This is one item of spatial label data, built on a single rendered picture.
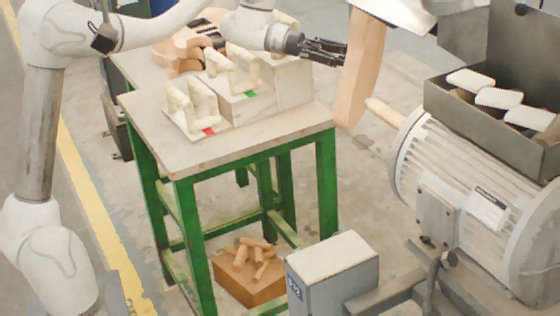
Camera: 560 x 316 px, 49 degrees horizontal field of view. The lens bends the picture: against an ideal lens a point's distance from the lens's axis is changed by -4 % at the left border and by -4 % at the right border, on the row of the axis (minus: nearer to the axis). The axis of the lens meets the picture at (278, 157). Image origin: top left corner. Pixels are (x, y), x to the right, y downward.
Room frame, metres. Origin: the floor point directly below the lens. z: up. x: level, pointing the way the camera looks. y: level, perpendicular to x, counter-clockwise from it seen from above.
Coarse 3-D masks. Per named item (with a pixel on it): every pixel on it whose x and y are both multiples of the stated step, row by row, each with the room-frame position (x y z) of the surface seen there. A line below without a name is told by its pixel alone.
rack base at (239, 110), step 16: (208, 80) 1.97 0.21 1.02; (224, 80) 1.95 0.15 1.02; (240, 80) 1.94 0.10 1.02; (224, 96) 1.83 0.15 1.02; (240, 96) 1.82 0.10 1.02; (256, 96) 1.82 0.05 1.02; (272, 96) 1.85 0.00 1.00; (224, 112) 1.83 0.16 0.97; (240, 112) 1.79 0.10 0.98; (256, 112) 1.82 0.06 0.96; (272, 112) 1.84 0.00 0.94
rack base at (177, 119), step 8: (200, 104) 1.95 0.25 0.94; (168, 112) 1.91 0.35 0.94; (176, 112) 1.91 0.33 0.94; (200, 112) 1.89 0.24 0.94; (208, 112) 1.88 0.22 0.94; (176, 120) 1.85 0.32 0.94; (184, 120) 1.85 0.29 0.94; (224, 120) 1.82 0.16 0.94; (184, 128) 1.79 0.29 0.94; (216, 128) 1.77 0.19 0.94; (224, 128) 1.77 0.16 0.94; (232, 128) 1.78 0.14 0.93; (192, 136) 1.74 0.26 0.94; (200, 136) 1.73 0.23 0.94; (208, 136) 1.74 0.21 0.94
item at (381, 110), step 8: (368, 104) 1.25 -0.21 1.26; (376, 104) 1.23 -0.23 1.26; (384, 104) 1.23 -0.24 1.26; (376, 112) 1.22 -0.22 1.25; (384, 112) 1.20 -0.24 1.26; (392, 112) 1.19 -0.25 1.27; (384, 120) 1.19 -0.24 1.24; (392, 120) 1.17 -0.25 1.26; (400, 120) 1.15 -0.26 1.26; (400, 128) 1.14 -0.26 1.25
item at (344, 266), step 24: (336, 240) 0.96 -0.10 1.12; (360, 240) 0.95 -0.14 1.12; (288, 264) 0.91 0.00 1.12; (312, 264) 0.90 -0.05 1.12; (336, 264) 0.89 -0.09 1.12; (360, 264) 0.89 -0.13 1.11; (288, 288) 0.92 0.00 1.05; (312, 288) 0.85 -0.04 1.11; (336, 288) 0.87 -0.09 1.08; (360, 288) 0.89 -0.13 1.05; (312, 312) 0.84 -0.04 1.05; (336, 312) 0.87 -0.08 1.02
